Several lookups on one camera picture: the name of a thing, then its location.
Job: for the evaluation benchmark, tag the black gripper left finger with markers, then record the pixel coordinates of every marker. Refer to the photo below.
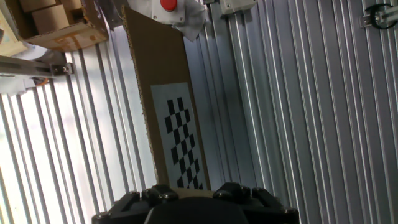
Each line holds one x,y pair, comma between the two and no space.
160,193

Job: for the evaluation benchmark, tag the brown cardboard board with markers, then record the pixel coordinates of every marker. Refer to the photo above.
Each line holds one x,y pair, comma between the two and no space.
158,56

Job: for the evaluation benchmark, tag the brown cardboard box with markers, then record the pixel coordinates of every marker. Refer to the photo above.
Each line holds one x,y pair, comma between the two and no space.
65,34

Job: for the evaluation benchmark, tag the aluminium frame bar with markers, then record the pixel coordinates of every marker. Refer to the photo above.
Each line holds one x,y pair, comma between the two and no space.
28,67

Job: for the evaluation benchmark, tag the checkerboard calibration paper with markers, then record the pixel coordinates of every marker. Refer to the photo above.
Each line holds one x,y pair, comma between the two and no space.
174,91

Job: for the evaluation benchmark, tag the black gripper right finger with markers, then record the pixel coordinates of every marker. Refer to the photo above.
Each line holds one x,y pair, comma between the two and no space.
231,190

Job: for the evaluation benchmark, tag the silver pole with base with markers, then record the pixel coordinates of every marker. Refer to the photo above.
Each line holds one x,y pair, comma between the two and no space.
379,15

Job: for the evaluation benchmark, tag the white crumpled sheet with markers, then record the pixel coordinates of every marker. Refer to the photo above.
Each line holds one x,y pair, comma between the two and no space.
14,85

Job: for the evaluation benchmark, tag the grey box flat red button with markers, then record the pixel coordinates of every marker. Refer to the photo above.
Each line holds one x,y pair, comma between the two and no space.
236,6

